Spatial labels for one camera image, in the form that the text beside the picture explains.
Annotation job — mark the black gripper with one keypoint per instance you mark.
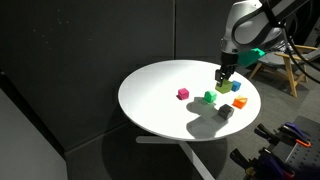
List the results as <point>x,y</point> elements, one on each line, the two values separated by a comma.
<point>229,61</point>

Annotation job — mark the light green block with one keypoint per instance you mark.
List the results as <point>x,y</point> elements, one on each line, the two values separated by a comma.
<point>224,87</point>

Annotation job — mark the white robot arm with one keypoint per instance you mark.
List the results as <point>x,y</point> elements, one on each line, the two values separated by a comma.
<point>253,23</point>

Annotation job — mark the blue block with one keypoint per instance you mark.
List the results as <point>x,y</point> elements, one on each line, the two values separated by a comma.
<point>236,86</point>

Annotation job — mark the orange block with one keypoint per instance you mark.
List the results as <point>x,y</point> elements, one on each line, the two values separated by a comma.
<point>240,102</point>

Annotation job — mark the grey block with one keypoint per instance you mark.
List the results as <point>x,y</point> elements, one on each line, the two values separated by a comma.
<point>226,111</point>

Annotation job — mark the magenta block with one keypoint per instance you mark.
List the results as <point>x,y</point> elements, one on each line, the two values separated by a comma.
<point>183,94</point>

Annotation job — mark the wooden chair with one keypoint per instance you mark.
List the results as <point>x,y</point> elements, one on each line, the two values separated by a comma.
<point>290,63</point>

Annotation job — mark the white table base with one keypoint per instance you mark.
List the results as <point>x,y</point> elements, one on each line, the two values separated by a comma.
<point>193,156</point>

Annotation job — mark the purple orange clamp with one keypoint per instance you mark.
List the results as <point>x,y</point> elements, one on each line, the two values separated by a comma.
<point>298,133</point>

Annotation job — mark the large purple clamp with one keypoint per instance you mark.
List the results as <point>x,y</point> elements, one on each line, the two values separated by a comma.
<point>266,165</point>

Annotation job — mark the perforated metal board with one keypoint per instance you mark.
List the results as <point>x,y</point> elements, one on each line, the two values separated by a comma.
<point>305,160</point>

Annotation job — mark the teal camera mount bracket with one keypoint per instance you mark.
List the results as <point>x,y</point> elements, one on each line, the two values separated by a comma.
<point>251,56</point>

